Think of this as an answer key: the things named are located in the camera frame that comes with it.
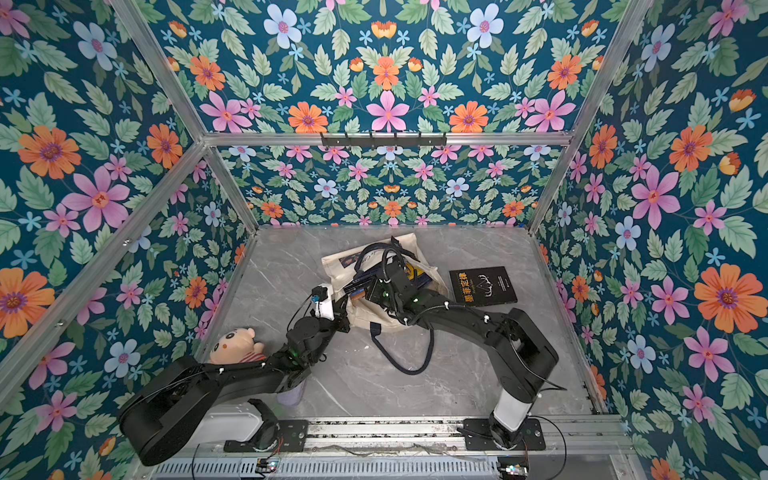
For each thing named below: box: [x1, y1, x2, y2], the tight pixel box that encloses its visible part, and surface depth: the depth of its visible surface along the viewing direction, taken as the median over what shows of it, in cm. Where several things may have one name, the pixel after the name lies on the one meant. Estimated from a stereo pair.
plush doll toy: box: [210, 327, 266, 365], surface depth 84 cm
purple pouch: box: [276, 380, 307, 407], surface depth 80 cm
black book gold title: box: [449, 266, 518, 307], surface depth 103 cm
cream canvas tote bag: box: [321, 233, 449, 327], surface depth 85 cm
